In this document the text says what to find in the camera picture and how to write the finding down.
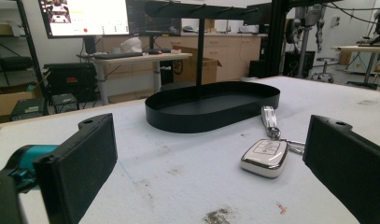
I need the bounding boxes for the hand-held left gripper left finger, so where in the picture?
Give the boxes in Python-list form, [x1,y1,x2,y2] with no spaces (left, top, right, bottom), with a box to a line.
[33,113,119,224]

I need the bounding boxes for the grey metal stand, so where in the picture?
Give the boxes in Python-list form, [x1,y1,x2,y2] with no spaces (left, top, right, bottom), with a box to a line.
[293,6,326,78]

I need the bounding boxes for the small black box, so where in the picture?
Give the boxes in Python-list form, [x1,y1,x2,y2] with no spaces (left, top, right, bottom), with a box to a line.
[51,92,80,114]

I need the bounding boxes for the white bundle on desk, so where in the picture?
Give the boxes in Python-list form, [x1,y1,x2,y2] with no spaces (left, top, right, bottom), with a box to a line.
[120,36,144,54]

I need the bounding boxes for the dark computer monitor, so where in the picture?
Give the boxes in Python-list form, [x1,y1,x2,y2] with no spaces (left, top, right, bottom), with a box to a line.
[125,0,183,37]

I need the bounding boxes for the light table with black legs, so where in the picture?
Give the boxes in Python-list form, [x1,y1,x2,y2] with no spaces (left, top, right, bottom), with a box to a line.
[331,45,380,91]

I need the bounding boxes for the white car key fob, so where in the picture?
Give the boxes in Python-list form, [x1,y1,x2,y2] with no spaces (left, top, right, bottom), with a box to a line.
[239,138,289,179]

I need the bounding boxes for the open cardboard box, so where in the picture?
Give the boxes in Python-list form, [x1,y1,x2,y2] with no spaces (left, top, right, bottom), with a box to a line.
[173,46,223,85]

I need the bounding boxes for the black keyboard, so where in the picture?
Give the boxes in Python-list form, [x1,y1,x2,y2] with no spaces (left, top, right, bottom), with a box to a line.
[91,51,145,61]

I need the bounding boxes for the black shelf rack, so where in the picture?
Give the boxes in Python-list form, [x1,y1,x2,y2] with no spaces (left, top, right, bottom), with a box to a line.
[0,0,50,117]

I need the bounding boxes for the silver white key strap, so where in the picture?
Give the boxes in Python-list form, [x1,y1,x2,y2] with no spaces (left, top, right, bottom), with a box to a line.
[260,105,282,141]

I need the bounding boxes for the black metal frame post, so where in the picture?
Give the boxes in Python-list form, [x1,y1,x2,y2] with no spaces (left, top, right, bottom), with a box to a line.
[264,0,292,77]

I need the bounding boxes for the beige cabinet counter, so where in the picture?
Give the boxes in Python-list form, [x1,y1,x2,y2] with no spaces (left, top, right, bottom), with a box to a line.
[100,31,268,82]

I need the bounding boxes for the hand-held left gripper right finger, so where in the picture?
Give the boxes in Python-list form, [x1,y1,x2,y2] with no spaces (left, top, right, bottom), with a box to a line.
[303,114,380,224]

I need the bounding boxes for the light wooden desk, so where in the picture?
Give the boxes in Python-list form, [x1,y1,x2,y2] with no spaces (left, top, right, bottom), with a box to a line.
[77,51,193,106]

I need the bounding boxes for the bright computer monitor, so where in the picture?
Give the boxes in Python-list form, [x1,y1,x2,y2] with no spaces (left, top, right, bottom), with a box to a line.
[37,0,132,40]

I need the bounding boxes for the large black equipment case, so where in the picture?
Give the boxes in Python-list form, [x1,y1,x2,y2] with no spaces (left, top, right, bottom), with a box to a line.
[43,62,99,104]

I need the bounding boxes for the black cable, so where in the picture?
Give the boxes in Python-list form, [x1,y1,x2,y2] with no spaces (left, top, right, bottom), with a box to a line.
[320,2,380,26]

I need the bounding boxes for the black oval tray key stand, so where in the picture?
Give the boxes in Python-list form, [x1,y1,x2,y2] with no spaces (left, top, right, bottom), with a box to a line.
[144,0,281,134]

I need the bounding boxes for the dark grey electronic device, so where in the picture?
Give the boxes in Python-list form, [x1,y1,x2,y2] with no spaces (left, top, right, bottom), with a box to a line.
[9,97,48,122]

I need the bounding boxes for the brown cardboard box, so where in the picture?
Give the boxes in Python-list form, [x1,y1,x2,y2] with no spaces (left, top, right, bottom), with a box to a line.
[0,81,43,119]

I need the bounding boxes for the metal keys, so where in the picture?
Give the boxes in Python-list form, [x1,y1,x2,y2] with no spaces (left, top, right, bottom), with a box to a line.
[283,138,306,156]

